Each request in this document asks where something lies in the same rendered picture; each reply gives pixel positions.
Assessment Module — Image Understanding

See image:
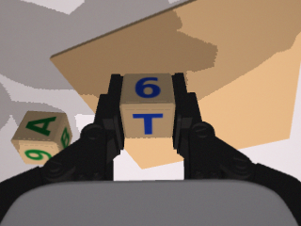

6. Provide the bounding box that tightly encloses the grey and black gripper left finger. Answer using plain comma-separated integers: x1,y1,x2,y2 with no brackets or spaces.
0,73,125,222

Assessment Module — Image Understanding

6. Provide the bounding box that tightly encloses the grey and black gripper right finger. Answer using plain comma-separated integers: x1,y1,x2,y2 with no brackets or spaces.
171,73,301,226

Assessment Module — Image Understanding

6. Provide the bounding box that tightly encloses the wooden letter block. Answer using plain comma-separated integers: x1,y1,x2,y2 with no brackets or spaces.
119,73,176,139
11,111,72,165

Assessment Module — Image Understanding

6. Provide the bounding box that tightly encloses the tan flat mat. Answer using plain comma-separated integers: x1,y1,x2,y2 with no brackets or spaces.
50,0,301,169

